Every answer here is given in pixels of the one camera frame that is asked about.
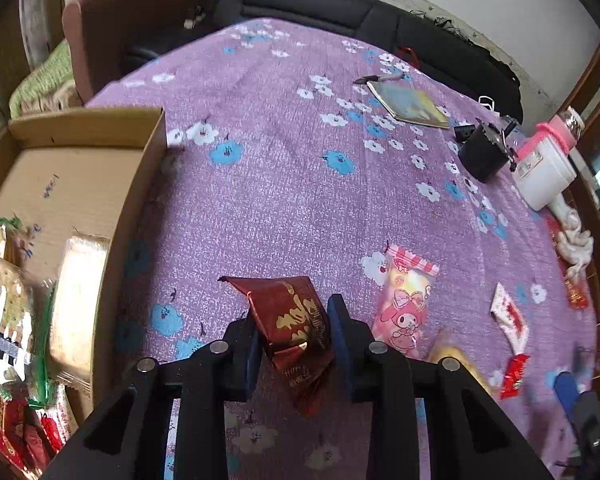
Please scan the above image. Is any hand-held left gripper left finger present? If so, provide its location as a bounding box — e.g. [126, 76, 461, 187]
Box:
[40, 317, 262, 480]

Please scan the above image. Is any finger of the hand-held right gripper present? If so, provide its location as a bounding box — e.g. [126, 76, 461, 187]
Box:
[574, 390, 600, 449]
[552, 370, 589, 424]

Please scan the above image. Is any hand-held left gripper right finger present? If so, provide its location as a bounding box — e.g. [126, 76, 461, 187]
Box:
[327, 293, 556, 480]

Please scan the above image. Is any dark red chocolate packet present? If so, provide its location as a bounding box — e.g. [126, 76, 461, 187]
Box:
[218, 274, 336, 419]

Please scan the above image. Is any yellow biscuit packet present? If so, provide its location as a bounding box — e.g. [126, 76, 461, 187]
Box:
[49, 233, 112, 397]

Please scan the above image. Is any green-edged clear cracker packet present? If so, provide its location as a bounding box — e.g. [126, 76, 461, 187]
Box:
[26, 280, 57, 408]

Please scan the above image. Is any pile of snack packets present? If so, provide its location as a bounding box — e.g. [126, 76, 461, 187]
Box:
[0, 374, 79, 477]

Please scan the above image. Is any cardboard box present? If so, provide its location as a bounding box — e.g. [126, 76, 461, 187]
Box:
[0, 106, 169, 480]

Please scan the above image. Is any round rice cracker packet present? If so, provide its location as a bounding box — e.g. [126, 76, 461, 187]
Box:
[0, 254, 37, 367]

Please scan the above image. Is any small red snack packet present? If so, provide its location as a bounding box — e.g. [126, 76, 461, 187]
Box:
[498, 353, 531, 401]

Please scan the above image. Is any pink character snack packet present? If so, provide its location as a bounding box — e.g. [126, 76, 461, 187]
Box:
[371, 243, 441, 362]

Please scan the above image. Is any red white snack packet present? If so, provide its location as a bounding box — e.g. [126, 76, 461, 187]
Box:
[490, 282, 531, 356]

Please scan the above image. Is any red envelope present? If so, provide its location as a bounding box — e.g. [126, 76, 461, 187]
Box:
[547, 217, 591, 311]

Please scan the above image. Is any yellow snack packet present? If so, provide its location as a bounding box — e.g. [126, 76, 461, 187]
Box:
[426, 329, 496, 397]

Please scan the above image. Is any white cotton glove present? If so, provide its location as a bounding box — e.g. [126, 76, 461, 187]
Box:
[545, 197, 581, 241]
[557, 230, 596, 284]

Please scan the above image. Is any purple floral tablecloth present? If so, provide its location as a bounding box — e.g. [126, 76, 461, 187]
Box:
[82, 16, 600, 480]

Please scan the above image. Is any white plastic jar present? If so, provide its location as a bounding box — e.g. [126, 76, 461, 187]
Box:
[512, 135, 579, 212]

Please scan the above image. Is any black cup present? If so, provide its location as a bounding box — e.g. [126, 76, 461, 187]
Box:
[457, 120, 519, 184]

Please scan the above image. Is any yellow green notebook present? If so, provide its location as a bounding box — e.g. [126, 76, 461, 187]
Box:
[367, 81, 451, 129]

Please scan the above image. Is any pink water bottle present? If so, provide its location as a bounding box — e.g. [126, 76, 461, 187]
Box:
[534, 107, 586, 155]

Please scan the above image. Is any black marker pen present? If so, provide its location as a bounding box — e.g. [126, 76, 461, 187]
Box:
[353, 72, 406, 85]

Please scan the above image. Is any black sofa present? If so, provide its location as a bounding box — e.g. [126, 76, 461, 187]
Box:
[212, 0, 524, 124]

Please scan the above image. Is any green patterned cushion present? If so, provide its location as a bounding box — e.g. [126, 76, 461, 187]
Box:
[8, 40, 84, 119]

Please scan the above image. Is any brown armchair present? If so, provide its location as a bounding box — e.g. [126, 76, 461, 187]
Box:
[62, 0, 224, 107]

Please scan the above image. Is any red cord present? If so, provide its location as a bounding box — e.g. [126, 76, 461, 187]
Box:
[397, 47, 424, 69]

